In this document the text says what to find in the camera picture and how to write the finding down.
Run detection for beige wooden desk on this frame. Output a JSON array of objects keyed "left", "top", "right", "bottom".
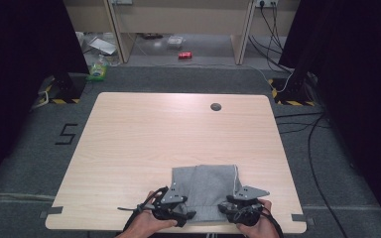
[{"left": 63, "top": 0, "right": 301, "bottom": 65}]

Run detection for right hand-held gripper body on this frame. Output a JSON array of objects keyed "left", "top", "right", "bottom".
[{"left": 225, "top": 184, "right": 271, "bottom": 228}]

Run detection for black cables at outlet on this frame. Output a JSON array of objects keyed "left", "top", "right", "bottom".
[{"left": 247, "top": 3, "right": 292, "bottom": 74}]

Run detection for gray tape piece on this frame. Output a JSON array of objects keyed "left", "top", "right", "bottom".
[
  {"left": 39, "top": 206, "right": 64, "bottom": 219},
  {"left": 291, "top": 213, "right": 316, "bottom": 226}
]

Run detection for black curtain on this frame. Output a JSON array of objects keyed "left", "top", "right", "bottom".
[
  {"left": 278, "top": 0, "right": 381, "bottom": 229},
  {"left": 0, "top": 0, "right": 89, "bottom": 196}
]

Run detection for gray shorts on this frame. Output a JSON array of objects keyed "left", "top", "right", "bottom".
[{"left": 171, "top": 164, "right": 242, "bottom": 224}]

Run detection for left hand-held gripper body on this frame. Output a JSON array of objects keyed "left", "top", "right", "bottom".
[{"left": 150, "top": 185, "right": 189, "bottom": 221}]

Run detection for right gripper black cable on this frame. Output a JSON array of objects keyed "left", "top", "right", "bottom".
[{"left": 261, "top": 207, "right": 284, "bottom": 238}]

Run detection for long black floor cable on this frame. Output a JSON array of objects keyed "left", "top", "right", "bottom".
[{"left": 274, "top": 112, "right": 350, "bottom": 238}]

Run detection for white wall outlet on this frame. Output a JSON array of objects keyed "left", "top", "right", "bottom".
[{"left": 254, "top": 0, "right": 279, "bottom": 8}]

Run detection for clear plastic container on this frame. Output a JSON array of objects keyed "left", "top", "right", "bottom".
[{"left": 167, "top": 35, "right": 186, "bottom": 49}]

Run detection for white paper sheet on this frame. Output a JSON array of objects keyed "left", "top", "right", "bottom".
[{"left": 88, "top": 37, "right": 118, "bottom": 56}]

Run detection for person's right hand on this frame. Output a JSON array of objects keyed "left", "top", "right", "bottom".
[{"left": 235, "top": 199, "right": 279, "bottom": 238}]

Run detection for dark item under desk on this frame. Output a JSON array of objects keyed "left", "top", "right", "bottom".
[{"left": 141, "top": 32, "right": 164, "bottom": 41}]

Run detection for black stand base striped tape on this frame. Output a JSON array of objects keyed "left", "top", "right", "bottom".
[
  {"left": 31, "top": 72, "right": 87, "bottom": 110},
  {"left": 267, "top": 70, "right": 318, "bottom": 107}
]

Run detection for green packet on floor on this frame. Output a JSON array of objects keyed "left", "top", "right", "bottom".
[{"left": 86, "top": 55, "right": 109, "bottom": 82}]

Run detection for person's left hand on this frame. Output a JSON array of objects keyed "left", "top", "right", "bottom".
[{"left": 121, "top": 190, "right": 179, "bottom": 238}]

